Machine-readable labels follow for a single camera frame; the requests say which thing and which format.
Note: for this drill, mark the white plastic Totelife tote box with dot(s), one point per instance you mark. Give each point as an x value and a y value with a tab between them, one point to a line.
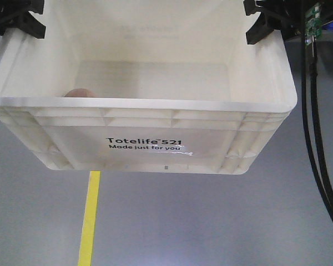
178	88

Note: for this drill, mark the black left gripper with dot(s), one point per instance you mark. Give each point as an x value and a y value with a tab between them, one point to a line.
14	14

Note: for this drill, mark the pink-grey smiling plush toy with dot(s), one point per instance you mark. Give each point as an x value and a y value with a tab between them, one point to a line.
80	93

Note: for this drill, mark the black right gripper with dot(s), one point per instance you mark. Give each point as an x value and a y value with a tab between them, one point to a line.
287	17

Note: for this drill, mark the yellow floor tape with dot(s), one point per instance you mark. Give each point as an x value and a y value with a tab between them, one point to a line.
89	220

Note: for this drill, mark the green circuit board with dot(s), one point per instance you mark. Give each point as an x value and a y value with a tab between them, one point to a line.
313	24

